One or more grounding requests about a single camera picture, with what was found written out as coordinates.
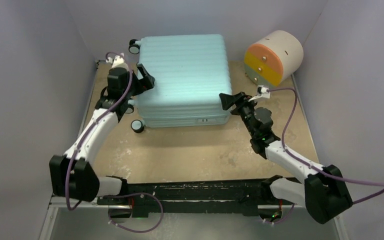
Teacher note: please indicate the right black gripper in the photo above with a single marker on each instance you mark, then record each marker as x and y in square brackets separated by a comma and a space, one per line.
[227, 102]

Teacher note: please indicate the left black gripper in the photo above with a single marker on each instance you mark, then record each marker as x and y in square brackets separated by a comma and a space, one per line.
[147, 83]

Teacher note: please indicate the light blue suitcase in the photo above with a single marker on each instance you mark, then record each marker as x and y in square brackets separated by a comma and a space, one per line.
[190, 73]

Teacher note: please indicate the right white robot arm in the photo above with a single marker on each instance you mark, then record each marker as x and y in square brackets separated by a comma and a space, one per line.
[294, 162]

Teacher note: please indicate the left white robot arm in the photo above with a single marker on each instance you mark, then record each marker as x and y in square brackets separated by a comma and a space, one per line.
[72, 175]

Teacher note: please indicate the round pastel drawer cabinet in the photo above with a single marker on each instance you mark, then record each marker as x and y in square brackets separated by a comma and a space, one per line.
[272, 59]

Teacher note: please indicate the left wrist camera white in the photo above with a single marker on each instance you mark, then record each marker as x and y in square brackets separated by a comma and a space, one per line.
[117, 60]

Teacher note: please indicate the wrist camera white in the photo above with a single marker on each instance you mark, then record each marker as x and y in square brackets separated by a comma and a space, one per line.
[262, 93]
[117, 60]

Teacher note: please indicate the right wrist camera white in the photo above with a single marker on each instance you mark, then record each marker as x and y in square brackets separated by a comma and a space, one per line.
[262, 93]

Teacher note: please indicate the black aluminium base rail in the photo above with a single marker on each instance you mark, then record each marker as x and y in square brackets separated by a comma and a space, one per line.
[248, 197]

